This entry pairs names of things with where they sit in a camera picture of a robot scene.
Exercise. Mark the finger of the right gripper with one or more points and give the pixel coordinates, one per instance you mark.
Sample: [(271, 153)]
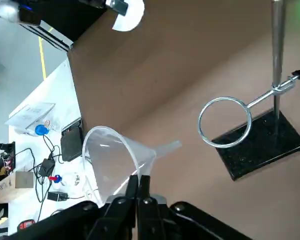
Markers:
[(121, 7)]

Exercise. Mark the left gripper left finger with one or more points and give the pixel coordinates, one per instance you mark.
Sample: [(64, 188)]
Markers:
[(120, 217)]

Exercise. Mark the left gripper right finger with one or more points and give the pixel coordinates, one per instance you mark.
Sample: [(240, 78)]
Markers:
[(152, 220)]

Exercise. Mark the white filter paper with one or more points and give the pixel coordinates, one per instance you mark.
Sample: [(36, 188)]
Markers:
[(131, 21)]

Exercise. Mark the clear funnel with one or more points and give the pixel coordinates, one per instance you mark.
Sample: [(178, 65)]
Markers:
[(110, 155)]

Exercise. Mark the black power adapter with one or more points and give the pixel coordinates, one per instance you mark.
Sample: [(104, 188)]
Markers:
[(57, 196), (46, 167)]

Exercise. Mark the red blue connector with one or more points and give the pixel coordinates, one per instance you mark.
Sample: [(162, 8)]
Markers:
[(55, 178)]

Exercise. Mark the black desktop device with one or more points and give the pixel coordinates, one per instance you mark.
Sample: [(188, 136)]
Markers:
[(72, 142)]

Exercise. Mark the orange black device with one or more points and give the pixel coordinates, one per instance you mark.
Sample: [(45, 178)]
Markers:
[(27, 224)]

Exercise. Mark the grey metal block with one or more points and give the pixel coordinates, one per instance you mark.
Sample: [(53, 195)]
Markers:
[(24, 179)]

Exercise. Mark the blue round cap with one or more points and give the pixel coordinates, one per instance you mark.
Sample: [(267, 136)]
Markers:
[(41, 130)]

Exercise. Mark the cardboard box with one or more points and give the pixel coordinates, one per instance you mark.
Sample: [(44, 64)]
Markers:
[(1, 188)]

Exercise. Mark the black circuit board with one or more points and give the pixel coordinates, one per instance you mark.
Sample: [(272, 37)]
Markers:
[(8, 157)]

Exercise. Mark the clear bag with papers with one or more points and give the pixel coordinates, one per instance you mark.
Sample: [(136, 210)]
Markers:
[(30, 115)]

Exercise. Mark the aluminium table edge rail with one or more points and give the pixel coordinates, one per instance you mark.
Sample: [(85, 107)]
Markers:
[(52, 37)]

